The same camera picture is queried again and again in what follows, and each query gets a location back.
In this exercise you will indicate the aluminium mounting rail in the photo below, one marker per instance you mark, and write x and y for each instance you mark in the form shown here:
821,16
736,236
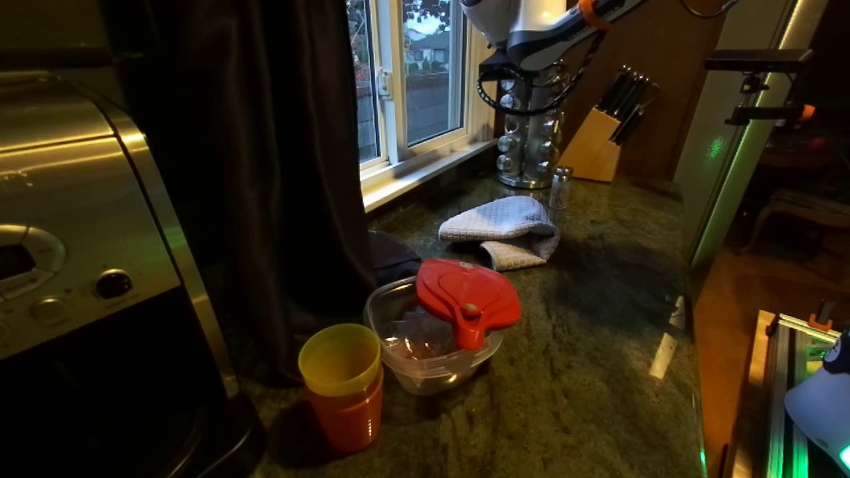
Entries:
779,399

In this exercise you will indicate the glass spice jar silver lid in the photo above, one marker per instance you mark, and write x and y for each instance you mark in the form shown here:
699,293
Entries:
560,187

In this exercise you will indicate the clear glass food container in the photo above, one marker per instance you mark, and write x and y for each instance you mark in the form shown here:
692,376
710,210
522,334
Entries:
427,354

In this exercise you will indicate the orange plastic cup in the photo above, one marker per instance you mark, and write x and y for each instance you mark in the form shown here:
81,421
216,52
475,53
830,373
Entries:
348,421

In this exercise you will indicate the silver black coffee maker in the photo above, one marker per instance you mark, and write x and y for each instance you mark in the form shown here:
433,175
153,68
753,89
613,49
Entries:
88,267

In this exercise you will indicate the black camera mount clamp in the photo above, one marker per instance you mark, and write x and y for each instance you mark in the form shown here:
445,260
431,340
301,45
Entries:
757,82

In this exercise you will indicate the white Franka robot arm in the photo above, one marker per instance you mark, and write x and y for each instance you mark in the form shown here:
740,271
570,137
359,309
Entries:
533,21

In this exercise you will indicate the wooden knife block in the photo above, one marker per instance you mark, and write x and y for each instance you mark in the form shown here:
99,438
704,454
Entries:
590,149

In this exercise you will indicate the silver spice rack stand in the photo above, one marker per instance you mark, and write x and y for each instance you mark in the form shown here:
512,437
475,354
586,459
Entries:
529,142

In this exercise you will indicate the folded white waffle towel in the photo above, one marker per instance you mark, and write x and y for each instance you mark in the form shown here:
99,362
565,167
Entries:
506,226

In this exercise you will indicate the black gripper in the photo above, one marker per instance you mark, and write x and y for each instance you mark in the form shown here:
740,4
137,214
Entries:
533,68

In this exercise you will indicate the yellow plastic cup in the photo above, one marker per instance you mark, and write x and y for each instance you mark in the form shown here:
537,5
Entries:
338,360

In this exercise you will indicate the dark curtain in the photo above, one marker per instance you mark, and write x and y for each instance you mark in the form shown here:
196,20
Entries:
257,175

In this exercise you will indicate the red plastic lid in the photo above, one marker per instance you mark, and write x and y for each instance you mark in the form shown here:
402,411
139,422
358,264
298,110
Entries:
467,296

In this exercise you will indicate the wooden base board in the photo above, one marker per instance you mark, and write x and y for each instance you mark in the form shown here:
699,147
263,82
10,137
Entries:
761,381

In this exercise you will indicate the dark folded cloth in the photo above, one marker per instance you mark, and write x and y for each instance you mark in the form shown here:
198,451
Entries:
395,255

